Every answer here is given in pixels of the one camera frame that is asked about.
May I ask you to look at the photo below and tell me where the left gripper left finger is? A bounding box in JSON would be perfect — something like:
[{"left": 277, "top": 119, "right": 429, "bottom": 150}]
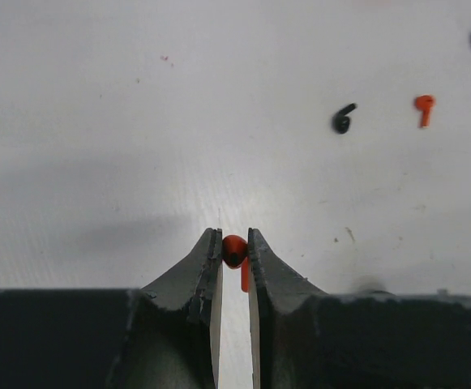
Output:
[{"left": 0, "top": 229, "right": 222, "bottom": 388}]

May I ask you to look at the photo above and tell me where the red earbud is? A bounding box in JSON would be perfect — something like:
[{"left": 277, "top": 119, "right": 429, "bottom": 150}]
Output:
[
  {"left": 414, "top": 94, "right": 436, "bottom": 128},
  {"left": 222, "top": 235, "right": 250, "bottom": 293}
]

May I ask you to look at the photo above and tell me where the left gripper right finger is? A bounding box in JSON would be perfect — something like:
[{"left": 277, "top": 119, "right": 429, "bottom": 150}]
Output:
[{"left": 248, "top": 229, "right": 471, "bottom": 388}]

